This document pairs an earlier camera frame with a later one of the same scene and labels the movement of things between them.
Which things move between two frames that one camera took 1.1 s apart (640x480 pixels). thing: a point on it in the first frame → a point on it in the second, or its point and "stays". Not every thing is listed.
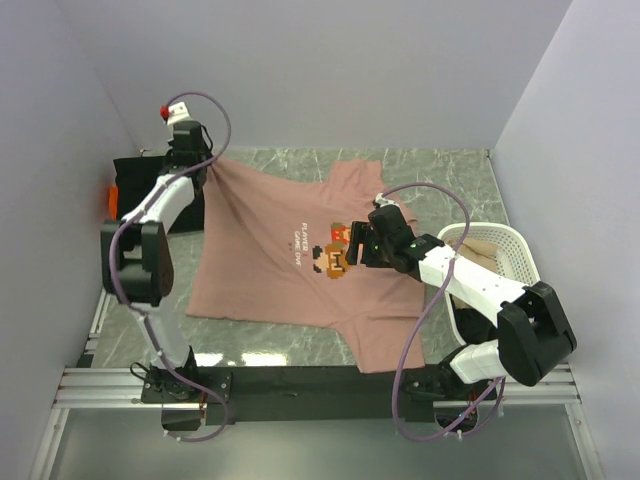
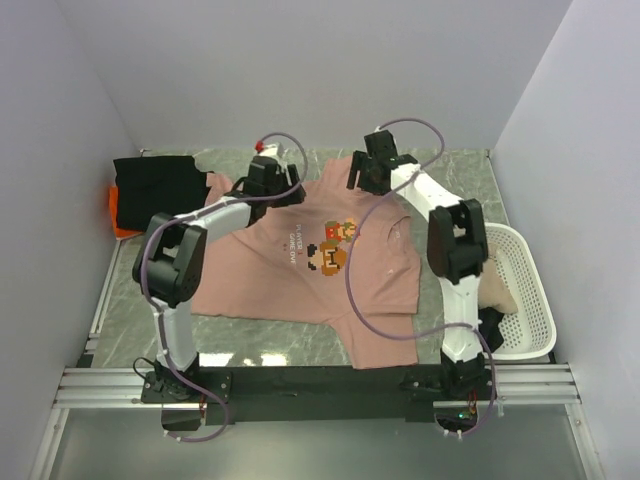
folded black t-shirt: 136,177 stays
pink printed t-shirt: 275,248 stays
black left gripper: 208,150 → 297,198
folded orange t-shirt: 113,199 stays
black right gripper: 363,233 → 359,163
